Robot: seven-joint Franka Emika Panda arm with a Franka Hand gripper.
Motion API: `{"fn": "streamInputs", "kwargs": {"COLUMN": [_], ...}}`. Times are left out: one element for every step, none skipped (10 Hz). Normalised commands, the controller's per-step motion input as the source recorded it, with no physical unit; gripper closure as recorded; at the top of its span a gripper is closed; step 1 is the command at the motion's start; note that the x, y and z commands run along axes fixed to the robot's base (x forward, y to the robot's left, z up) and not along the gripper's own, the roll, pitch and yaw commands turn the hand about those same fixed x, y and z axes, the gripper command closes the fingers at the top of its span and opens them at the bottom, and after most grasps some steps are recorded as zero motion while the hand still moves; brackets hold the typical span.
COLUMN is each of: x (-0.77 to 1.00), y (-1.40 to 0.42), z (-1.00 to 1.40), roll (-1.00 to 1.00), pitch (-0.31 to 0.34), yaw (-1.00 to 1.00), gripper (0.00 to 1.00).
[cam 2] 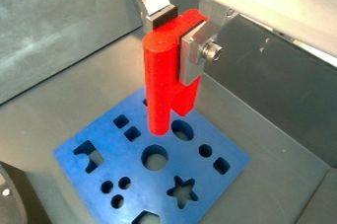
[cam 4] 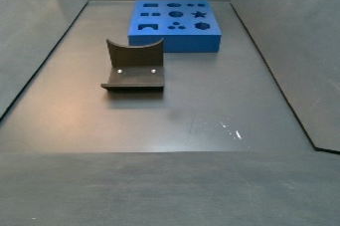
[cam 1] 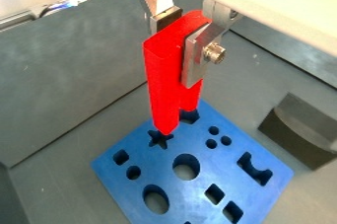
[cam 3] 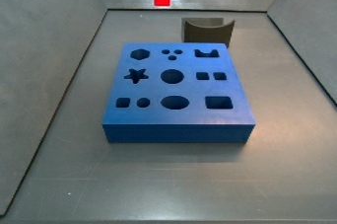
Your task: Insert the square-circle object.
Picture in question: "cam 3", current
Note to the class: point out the blue shape-sorter block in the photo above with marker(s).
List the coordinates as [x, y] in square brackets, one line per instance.
[176, 93]

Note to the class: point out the dark grey curved holder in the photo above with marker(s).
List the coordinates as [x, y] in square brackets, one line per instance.
[206, 30]

